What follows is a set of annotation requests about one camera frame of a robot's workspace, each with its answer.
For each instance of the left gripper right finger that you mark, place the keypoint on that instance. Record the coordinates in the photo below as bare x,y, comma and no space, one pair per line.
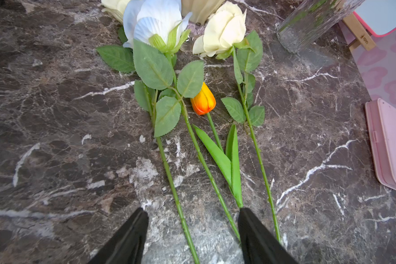
259,246

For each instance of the whiteboard with pink frame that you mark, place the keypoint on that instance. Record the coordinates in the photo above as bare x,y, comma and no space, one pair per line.
377,16

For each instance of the cream rose centre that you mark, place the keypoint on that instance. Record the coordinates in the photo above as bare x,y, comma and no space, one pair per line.
225,36

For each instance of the wooden easel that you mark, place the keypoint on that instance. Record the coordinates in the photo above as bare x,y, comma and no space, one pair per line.
362,37

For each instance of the clear glass vase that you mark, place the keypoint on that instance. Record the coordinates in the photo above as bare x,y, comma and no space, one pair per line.
310,20

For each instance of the pink pencil case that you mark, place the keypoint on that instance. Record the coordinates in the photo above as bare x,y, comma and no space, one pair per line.
381,123

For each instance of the orange tulip bud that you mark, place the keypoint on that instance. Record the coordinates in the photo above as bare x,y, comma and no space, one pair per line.
203,100

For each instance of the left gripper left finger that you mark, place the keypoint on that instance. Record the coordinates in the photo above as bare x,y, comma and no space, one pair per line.
127,244

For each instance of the yellow flared vase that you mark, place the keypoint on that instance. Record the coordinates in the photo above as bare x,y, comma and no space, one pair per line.
201,9

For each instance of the cream rose left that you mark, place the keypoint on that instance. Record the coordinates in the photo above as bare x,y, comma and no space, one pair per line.
154,32

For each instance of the pale blue rose left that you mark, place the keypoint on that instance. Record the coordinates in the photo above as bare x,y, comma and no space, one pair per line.
189,84

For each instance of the cream rose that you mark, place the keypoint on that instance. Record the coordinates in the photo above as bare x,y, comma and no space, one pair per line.
154,32
225,36

